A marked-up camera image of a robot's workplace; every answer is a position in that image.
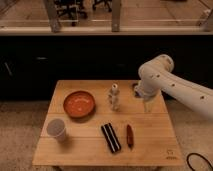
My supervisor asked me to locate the clear plastic bottle white cap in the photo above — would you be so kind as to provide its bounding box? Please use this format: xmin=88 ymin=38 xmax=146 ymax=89
xmin=108 ymin=83 xmax=120 ymax=111

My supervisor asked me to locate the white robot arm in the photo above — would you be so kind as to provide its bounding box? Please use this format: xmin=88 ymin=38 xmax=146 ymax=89
xmin=135 ymin=54 xmax=213 ymax=119

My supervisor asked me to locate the blue sponge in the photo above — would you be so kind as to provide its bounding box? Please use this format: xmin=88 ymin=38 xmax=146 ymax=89
xmin=132 ymin=83 xmax=140 ymax=98

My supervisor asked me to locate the red brown pocket knife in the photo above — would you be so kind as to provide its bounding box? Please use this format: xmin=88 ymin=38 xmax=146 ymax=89
xmin=126 ymin=125 xmax=134 ymax=148

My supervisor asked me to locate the black white striped case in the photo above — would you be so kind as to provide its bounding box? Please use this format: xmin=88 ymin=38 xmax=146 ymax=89
xmin=101 ymin=123 xmax=121 ymax=153

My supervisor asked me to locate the wooden table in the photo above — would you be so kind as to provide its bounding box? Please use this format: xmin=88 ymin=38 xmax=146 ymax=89
xmin=33 ymin=80 xmax=183 ymax=167

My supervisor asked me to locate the orange bowl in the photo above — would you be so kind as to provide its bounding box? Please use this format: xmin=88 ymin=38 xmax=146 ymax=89
xmin=63 ymin=91 xmax=96 ymax=118

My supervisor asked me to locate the white paper cup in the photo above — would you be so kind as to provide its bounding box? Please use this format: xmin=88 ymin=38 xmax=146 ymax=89
xmin=46 ymin=119 xmax=67 ymax=142

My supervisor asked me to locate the black office chair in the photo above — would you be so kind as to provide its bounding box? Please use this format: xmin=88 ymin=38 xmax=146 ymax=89
xmin=53 ymin=0 xmax=88 ymax=26
xmin=92 ymin=0 xmax=113 ymax=13

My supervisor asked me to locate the black cable on floor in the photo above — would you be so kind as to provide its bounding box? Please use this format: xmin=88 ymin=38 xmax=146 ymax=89
xmin=186 ymin=152 xmax=213 ymax=171

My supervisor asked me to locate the grey metal post centre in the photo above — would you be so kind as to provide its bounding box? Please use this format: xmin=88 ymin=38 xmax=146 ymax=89
xmin=111 ymin=0 xmax=121 ymax=32

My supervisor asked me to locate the grey metal post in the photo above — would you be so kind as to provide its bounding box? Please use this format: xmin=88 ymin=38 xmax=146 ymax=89
xmin=43 ymin=0 xmax=61 ymax=33
xmin=111 ymin=0 xmax=121 ymax=32

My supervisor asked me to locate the grey metal post left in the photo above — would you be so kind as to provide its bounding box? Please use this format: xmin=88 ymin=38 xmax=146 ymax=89
xmin=43 ymin=0 xmax=61 ymax=33

